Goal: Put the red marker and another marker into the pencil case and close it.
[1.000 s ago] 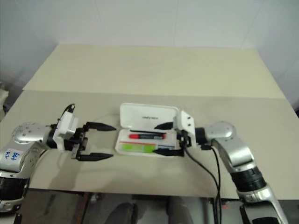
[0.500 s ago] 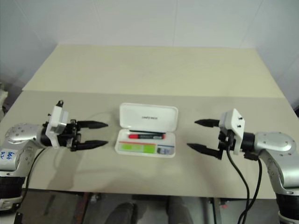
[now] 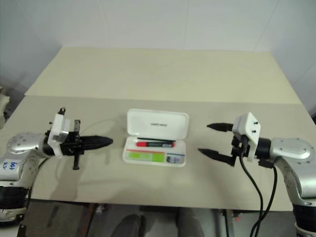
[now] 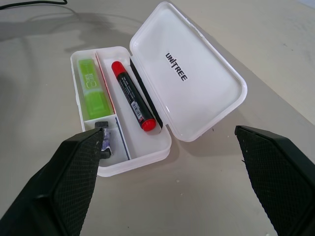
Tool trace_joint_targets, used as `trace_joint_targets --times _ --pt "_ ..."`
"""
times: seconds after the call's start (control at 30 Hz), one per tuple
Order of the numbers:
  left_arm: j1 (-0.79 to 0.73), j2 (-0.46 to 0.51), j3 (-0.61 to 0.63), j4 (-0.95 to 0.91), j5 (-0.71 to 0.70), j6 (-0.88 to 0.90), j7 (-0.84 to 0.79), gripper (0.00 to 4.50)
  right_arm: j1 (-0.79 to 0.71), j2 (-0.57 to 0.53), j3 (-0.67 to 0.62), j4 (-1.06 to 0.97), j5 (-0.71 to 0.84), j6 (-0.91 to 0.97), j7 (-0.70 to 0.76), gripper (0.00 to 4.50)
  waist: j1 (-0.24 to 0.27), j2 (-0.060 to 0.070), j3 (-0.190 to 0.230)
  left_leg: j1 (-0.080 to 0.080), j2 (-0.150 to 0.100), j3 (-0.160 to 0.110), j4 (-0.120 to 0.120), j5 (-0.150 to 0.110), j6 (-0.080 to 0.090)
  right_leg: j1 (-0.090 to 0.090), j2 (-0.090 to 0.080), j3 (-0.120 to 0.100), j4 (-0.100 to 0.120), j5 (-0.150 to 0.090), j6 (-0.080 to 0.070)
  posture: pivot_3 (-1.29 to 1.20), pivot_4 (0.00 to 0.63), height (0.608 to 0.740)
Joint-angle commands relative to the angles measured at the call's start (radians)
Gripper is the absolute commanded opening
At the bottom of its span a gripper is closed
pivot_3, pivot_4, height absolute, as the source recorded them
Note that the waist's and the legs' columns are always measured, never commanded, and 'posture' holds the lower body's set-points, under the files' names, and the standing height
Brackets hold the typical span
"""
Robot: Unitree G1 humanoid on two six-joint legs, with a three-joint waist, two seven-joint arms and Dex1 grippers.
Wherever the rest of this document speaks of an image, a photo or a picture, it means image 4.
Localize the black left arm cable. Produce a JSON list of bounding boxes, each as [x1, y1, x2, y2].
[[0, 0, 68, 10]]

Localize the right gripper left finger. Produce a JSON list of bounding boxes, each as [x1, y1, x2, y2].
[[0, 126, 105, 236]]

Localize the black marker with red cap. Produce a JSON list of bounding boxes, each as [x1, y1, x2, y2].
[[111, 60, 157, 133]]

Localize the black eraser with paper sleeve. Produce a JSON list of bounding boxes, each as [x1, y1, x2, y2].
[[94, 119, 114, 158]]

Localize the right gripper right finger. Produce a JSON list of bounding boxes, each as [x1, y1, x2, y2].
[[234, 124, 315, 236]]

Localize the green highlighter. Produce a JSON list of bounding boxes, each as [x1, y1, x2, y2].
[[77, 57, 115, 121]]

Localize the white plastic pencil case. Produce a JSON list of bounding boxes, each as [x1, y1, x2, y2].
[[70, 1, 248, 178]]

